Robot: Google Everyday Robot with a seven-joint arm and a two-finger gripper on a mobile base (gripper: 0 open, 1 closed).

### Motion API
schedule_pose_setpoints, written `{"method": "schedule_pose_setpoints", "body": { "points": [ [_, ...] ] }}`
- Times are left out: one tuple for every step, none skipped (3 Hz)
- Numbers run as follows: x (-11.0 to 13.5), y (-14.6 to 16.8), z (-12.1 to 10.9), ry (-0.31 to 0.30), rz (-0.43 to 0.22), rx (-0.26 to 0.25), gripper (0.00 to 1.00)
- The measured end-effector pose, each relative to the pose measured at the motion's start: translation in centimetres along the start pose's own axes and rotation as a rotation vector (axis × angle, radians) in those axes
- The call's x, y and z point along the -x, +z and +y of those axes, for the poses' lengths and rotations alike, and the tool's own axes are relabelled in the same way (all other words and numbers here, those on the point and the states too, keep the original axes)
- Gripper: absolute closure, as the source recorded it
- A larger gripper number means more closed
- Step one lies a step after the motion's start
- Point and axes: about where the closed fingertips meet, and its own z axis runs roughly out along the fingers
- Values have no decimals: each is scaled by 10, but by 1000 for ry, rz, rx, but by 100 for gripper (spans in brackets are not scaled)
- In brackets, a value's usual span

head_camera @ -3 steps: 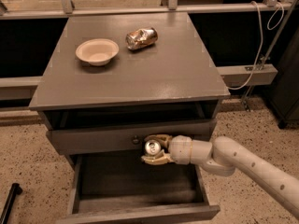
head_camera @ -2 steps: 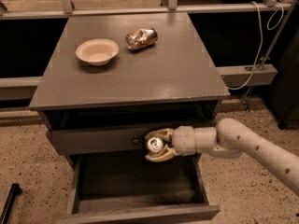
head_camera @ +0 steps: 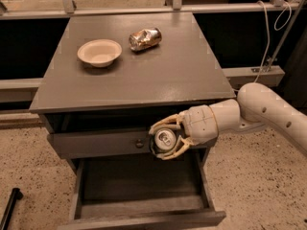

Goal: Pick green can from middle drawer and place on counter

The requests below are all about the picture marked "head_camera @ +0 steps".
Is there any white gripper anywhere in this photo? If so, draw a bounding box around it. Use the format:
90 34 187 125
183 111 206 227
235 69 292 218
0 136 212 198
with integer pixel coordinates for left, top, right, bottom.
149 105 218 160

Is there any green soda can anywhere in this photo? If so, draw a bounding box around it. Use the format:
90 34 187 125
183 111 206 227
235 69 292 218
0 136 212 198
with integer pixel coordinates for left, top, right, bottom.
150 128 177 158

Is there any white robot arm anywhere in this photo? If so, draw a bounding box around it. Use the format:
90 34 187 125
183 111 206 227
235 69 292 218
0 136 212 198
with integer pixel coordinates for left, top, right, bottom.
149 82 307 160

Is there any round drawer knob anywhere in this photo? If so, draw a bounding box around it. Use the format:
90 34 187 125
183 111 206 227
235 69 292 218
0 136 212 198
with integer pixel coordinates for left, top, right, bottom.
135 139 144 149

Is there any closed grey top drawer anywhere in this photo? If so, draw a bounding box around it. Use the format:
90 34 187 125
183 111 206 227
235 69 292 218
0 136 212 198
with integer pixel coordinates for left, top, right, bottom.
47 122 224 160

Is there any open grey middle drawer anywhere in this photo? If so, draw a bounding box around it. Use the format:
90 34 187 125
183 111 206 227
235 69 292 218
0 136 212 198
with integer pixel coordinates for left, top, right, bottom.
57 149 225 230

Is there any grey wooden drawer cabinet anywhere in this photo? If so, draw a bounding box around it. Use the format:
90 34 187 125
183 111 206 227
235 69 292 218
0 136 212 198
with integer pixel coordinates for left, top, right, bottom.
31 12 234 230

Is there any white paper bowl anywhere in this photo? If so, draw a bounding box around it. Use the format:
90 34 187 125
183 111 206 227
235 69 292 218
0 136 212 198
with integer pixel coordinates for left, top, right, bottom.
77 39 122 68

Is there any black bar on floor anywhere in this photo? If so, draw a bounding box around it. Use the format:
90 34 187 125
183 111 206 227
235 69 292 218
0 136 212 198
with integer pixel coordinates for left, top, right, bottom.
0 188 23 230

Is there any white cable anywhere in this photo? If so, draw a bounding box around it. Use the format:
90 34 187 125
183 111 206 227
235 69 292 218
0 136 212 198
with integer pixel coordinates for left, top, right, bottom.
232 0 293 93

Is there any metal railing frame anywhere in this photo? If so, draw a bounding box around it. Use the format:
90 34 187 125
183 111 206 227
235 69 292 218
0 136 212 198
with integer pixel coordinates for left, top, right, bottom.
0 0 307 104

